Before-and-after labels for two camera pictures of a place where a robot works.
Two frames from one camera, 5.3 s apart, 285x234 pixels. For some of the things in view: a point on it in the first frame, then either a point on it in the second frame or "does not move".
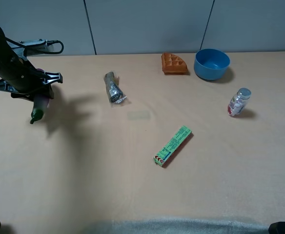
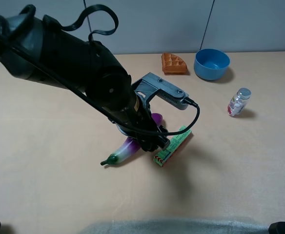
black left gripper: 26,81 to 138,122
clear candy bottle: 236,104 does not move
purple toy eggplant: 40,102 to 131,145
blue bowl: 211,64 does not move
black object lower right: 284,227 does not move
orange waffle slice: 173,64 does not move
